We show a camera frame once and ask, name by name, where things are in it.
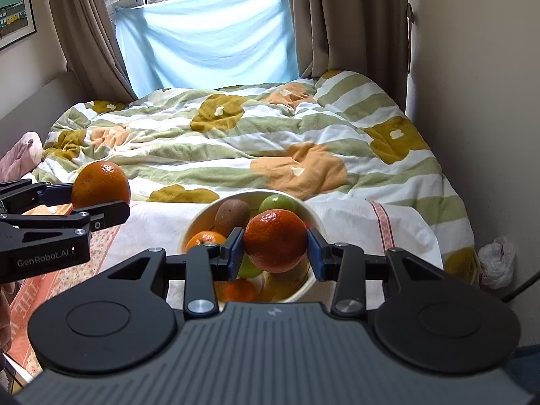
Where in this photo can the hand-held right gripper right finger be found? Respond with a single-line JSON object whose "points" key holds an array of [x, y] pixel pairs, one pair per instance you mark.
{"points": [[315, 257]]}

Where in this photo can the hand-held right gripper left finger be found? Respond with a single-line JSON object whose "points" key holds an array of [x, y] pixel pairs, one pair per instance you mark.
{"points": [[234, 255]]}

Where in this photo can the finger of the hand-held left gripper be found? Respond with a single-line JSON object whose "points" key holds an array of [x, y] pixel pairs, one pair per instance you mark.
{"points": [[109, 215], [57, 195]]}

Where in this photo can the green apple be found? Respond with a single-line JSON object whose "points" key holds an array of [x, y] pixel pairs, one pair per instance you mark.
{"points": [[249, 269], [276, 203]]}

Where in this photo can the large orange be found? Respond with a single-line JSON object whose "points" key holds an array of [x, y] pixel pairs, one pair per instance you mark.
{"points": [[274, 240], [101, 183]]}

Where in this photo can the small tangerine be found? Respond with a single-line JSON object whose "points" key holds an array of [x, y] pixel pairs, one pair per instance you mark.
{"points": [[238, 291], [204, 239]]}

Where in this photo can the cream round bowl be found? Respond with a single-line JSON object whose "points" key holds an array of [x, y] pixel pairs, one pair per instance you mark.
{"points": [[202, 217]]}

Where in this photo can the brown kiwi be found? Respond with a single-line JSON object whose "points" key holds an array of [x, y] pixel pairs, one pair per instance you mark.
{"points": [[232, 217]]}

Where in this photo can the white cloth with pink bands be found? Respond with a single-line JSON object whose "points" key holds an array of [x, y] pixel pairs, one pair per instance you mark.
{"points": [[156, 223]]}

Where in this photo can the pink plush toy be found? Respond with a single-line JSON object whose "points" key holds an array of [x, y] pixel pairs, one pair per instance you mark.
{"points": [[19, 156]]}

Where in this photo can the green striped floral quilt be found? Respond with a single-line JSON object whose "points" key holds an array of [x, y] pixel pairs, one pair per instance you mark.
{"points": [[253, 135]]}

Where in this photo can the brown curtain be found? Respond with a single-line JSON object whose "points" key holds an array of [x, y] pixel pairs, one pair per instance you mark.
{"points": [[337, 21], [88, 29]]}

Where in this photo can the white plastic bag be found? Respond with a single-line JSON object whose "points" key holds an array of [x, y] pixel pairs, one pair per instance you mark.
{"points": [[498, 261]]}

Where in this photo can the light blue hanging sheet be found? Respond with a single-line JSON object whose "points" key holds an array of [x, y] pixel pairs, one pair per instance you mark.
{"points": [[206, 42]]}

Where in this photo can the dark blue cloth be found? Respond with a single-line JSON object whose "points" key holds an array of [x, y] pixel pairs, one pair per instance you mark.
{"points": [[525, 371]]}

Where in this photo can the grey bed frame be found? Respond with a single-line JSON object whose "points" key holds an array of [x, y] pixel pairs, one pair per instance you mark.
{"points": [[38, 101]]}

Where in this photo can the framed wall picture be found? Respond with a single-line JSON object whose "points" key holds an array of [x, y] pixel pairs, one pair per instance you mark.
{"points": [[14, 8]]}

